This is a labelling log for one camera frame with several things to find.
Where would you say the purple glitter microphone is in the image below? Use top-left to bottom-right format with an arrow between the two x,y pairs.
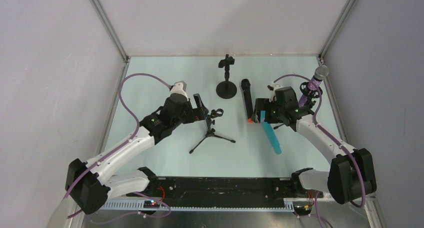
298,65 -> 330,108

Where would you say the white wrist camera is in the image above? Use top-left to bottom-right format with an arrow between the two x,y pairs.
169,81 -> 189,101
267,82 -> 282,102

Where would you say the black shock mount tripod stand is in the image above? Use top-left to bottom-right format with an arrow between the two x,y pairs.
271,82 -> 319,132

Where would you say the black orange-tipped microphone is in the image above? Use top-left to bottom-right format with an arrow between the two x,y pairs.
240,78 -> 254,123

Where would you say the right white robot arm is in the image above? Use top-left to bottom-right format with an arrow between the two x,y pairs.
250,86 -> 377,204

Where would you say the white toothed cable duct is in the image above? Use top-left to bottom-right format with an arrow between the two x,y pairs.
99,199 -> 295,213

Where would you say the teal blue microphone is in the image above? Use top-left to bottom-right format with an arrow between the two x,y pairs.
260,110 -> 282,155

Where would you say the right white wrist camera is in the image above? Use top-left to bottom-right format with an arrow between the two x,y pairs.
267,82 -> 282,102

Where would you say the black tripod clip stand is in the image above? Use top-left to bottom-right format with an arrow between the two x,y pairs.
188,108 -> 236,154

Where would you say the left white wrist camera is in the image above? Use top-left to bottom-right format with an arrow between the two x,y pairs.
169,81 -> 189,101

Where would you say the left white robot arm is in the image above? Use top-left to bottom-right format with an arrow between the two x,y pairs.
65,93 -> 209,215

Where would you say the black round base stand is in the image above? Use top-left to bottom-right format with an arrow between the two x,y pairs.
215,54 -> 237,99

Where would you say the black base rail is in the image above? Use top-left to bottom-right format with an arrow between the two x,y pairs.
141,176 -> 317,208

